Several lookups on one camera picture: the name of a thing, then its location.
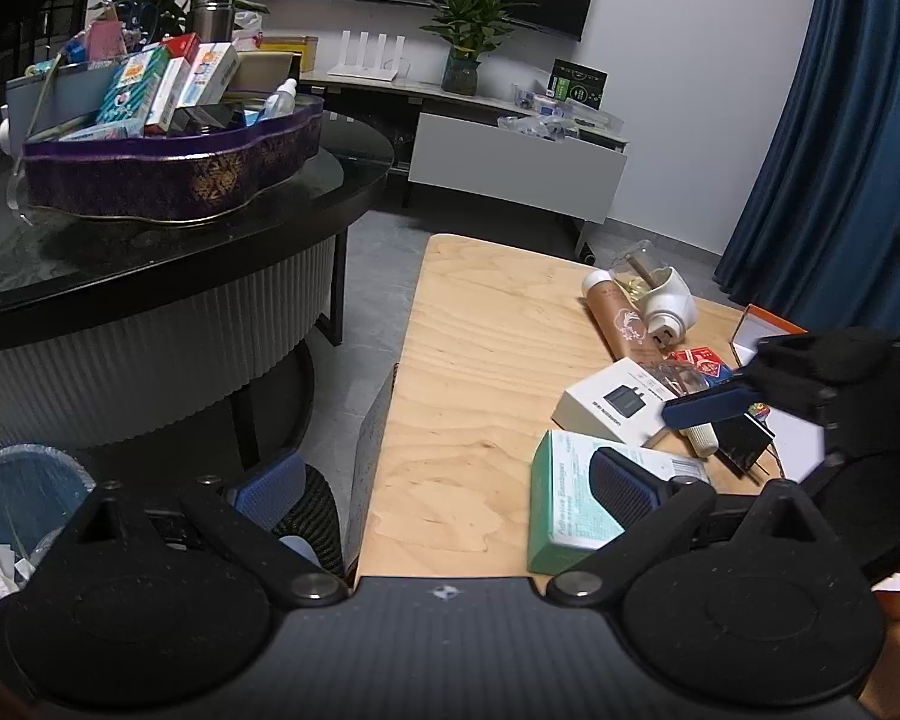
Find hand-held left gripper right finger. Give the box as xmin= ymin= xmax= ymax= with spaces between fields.
xmin=546 ymin=446 xmax=863 ymax=608

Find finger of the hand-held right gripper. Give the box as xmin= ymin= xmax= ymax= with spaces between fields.
xmin=661 ymin=330 xmax=900 ymax=430

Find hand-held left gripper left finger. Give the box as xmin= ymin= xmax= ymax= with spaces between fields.
xmin=45 ymin=451 xmax=348 ymax=607

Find black charger plug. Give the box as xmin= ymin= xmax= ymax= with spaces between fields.
xmin=712 ymin=409 xmax=777 ymax=477

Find green bandage box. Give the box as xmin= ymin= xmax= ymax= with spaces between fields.
xmin=526 ymin=429 xmax=710 ymax=575

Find orange and white box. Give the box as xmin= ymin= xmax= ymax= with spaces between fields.
xmin=731 ymin=304 xmax=830 ymax=485

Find white plug-in vaporizer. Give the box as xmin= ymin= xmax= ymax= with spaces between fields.
xmin=611 ymin=240 xmax=698 ymax=350

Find red card box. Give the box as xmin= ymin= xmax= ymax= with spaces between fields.
xmin=671 ymin=345 xmax=732 ymax=387

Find white charger box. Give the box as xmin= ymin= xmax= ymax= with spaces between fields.
xmin=553 ymin=358 xmax=691 ymax=447

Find brown tube bottle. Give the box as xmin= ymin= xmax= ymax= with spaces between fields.
xmin=581 ymin=270 xmax=676 ymax=368

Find round black coffee table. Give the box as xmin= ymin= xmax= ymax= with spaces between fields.
xmin=0 ymin=111 xmax=396 ymax=466

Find trash bin with blue bag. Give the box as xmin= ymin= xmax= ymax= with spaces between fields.
xmin=0 ymin=444 xmax=95 ymax=616

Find blue curtain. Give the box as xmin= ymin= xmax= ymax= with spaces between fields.
xmin=716 ymin=0 xmax=900 ymax=331

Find white TV cabinet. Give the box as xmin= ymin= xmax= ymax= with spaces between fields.
xmin=300 ymin=71 xmax=631 ymax=256

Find clear plastic bags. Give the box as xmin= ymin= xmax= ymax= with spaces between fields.
xmin=499 ymin=82 xmax=623 ymax=140

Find purple patterned tin tray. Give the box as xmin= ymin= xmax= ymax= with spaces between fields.
xmin=21 ymin=97 xmax=325 ymax=226

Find green and black box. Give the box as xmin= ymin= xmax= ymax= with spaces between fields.
xmin=547 ymin=58 xmax=608 ymax=110

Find white dropper bottle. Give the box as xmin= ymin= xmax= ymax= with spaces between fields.
xmin=259 ymin=79 xmax=299 ymax=121

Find white red-blue medicine box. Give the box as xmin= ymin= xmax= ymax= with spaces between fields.
xmin=146 ymin=56 xmax=192 ymax=128

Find plant in glass pot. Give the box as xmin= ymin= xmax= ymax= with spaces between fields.
xmin=420 ymin=0 xmax=541 ymax=95

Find beige box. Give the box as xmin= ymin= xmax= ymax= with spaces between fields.
xmin=225 ymin=51 xmax=301 ymax=95

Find white orange medicine box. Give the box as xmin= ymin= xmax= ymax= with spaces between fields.
xmin=176 ymin=41 xmax=241 ymax=107

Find teal medicine box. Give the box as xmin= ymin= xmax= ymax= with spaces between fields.
xmin=97 ymin=46 xmax=170 ymax=128

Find yellow box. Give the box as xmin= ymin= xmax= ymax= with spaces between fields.
xmin=259 ymin=35 xmax=320 ymax=76

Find white router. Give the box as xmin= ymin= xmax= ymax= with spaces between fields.
xmin=328 ymin=30 xmax=406 ymax=82

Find white storage box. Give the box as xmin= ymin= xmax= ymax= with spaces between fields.
xmin=6 ymin=60 xmax=132 ymax=140

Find steel thermos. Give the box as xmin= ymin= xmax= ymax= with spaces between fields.
xmin=190 ymin=0 xmax=233 ymax=42

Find pink box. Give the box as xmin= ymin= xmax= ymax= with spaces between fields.
xmin=88 ymin=21 xmax=125 ymax=61

